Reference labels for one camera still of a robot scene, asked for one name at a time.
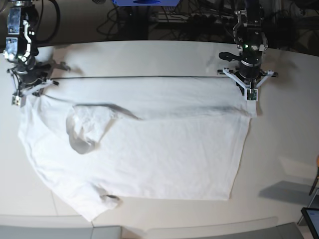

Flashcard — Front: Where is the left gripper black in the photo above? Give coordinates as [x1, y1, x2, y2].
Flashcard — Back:
[238, 58, 262, 84]

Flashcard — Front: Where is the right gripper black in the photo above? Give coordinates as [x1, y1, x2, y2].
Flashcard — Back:
[13, 62, 52, 87]

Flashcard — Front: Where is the white T-shirt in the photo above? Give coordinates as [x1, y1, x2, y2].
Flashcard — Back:
[18, 77, 257, 221]

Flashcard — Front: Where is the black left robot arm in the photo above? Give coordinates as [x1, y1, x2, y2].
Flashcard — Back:
[219, 0, 268, 85]

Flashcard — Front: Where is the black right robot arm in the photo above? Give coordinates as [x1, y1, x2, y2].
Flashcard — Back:
[3, 0, 61, 90]

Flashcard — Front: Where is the blue box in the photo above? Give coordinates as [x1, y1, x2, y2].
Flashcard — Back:
[112, 0, 180, 6]

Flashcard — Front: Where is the black tripod leg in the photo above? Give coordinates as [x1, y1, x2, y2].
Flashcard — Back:
[309, 156, 319, 196]

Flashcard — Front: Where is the grey chair left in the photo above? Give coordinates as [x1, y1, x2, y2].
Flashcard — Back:
[0, 226, 122, 239]

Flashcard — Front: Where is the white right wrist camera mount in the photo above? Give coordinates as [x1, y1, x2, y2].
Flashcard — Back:
[7, 68, 59, 108]

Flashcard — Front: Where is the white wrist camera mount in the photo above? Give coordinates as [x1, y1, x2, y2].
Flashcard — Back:
[217, 68, 279, 101]
[7, 68, 59, 108]

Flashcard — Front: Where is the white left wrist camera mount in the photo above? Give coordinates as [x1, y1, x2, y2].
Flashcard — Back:
[217, 68, 279, 101]

